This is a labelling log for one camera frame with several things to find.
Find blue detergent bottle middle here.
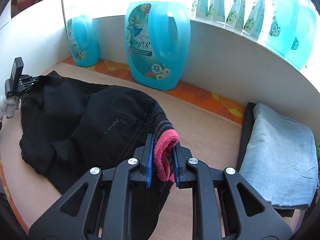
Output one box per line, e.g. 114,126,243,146
124,1,191,90

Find black pants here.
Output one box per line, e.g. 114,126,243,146
20,72,179,239

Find folded light blue cloth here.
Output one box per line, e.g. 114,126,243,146
240,103,319,210

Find refill pouch on sill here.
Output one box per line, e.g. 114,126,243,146
191,0,208,20
208,0,225,23

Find white wardrobe cabinet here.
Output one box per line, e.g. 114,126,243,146
1,0,71,94

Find far blue bottle on sill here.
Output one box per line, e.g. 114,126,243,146
285,5,317,71

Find white gloved hand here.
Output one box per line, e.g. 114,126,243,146
0,95,20,121

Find folded black garment stack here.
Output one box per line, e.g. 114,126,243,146
236,103,309,217

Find blue detergent bottle left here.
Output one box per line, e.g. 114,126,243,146
67,15,99,67

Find blue detergent bottle on sill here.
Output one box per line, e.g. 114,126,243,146
266,0,299,56

